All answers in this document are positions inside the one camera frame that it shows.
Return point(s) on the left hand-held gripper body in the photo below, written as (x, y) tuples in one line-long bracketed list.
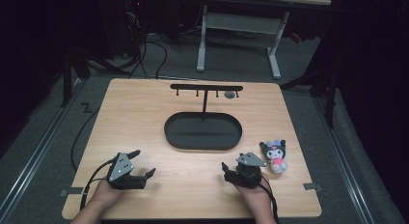
[(119, 167)]

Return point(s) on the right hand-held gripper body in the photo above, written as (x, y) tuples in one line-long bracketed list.
[(247, 175)]

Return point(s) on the person's right hand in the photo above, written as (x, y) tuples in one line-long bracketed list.
[(254, 196)]

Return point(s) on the person's left hand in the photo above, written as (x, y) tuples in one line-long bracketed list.
[(104, 195)]

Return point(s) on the black and pink plush toy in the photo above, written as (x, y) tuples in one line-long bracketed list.
[(275, 156)]

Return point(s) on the black hook stand with tray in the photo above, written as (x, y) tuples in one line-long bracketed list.
[(202, 131)]

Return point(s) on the grey tape piece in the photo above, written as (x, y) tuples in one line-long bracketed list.
[(312, 186), (69, 191)]

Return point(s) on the grey round table grommet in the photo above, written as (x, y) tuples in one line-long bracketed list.
[(229, 94)]

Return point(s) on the black metal stand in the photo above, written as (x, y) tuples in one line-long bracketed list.
[(331, 98), (67, 79)]

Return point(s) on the dark computer tower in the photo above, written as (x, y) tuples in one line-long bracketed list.
[(117, 24)]

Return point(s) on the white-framed desk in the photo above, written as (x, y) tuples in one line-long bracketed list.
[(239, 22)]

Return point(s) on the aluminium floor rail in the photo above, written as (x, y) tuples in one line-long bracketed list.
[(32, 156), (345, 162)]

